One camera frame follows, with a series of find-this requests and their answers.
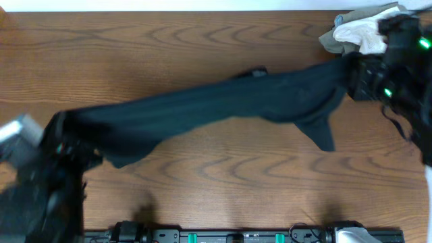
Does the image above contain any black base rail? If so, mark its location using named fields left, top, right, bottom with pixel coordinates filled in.
left=84, top=221, right=405, bottom=243

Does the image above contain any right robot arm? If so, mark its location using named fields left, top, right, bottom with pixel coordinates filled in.
left=348, top=7, right=431, bottom=184

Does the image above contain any grey folded garment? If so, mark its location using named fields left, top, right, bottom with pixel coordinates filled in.
left=318, top=1, right=409, bottom=57

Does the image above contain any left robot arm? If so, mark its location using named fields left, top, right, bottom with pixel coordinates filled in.
left=1, top=112, right=102, bottom=243

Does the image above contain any black polo shirt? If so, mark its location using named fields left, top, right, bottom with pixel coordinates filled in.
left=50, top=58, right=350, bottom=168

